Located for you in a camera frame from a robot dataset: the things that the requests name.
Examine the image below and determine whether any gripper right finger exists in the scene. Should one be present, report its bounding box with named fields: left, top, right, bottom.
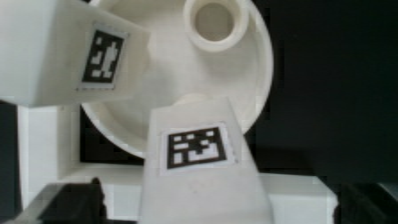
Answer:
left=334, top=183, right=398, bottom=224

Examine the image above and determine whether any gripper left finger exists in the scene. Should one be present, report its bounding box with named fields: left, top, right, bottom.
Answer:
left=14, top=178, right=107, bottom=224

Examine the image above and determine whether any white stool leg with tag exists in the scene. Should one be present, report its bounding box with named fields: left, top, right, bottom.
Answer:
left=0, top=0, right=149, bottom=107

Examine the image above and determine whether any white obstacle wall frame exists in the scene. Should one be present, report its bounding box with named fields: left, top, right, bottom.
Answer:
left=18, top=108, right=337, bottom=224

